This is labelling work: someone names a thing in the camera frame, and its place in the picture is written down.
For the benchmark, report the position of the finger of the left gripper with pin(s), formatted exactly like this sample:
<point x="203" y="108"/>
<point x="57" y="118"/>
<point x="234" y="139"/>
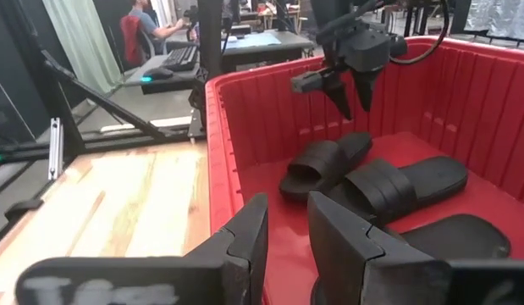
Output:
<point x="341" y="95"/>
<point x="365" y="87"/>

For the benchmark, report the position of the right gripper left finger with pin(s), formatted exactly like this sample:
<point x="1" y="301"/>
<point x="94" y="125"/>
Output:
<point x="249" y="237"/>

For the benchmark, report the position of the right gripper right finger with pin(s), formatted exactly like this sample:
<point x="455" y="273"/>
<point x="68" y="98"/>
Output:
<point x="350" y="262"/>

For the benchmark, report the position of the black rubber slide sandal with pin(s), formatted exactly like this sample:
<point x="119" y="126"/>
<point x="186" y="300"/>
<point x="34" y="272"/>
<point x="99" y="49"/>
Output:
<point x="384" y="186"/>
<point x="316" y="165"/>
<point x="456" y="237"/>

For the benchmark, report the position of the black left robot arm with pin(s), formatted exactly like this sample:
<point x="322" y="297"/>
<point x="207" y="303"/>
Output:
<point x="329" y="12"/>

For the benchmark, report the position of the red plastic bin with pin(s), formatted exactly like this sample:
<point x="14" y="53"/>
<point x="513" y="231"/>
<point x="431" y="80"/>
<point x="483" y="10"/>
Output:
<point x="477" y="106"/>

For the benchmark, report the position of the grey desk with blue mat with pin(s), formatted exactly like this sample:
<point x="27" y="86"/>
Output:
<point x="287" y="42"/>

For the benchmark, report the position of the light blue desk mat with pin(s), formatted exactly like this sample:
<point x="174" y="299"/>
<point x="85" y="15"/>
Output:
<point x="253" y="41"/>

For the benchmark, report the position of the silver foil cover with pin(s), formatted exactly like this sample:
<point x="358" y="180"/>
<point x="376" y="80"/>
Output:
<point x="498" y="17"/>

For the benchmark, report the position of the black keyboard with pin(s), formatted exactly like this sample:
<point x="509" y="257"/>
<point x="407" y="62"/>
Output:
<point x="181" y="58"/>

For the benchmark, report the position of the black computer mouse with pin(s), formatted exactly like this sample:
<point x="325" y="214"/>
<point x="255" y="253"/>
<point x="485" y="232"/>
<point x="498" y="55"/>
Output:
<point x="160" y="74"/>

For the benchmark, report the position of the person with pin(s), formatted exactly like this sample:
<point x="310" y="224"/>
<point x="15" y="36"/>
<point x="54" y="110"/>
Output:
<point x="145" y="21"/>

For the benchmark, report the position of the silver aluminium bar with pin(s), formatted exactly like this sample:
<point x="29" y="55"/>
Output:
<point x="56" y="148"/>

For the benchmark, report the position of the red garment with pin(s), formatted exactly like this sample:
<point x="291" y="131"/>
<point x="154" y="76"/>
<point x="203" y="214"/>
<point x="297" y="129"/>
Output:
<point x="130" y="40"/>

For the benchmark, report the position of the pale green curtain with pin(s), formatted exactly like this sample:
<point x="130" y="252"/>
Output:
<point x="81" y="38"/>

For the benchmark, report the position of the black upright post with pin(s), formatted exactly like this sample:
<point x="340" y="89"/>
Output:
<point x="209" y="34"/>

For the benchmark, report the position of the black aluminium table frame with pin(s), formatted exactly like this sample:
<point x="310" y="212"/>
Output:
<point x="130" y="142"/>

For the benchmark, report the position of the small black edge bracket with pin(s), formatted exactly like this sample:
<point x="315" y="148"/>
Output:
<point x="24" y="207"/>

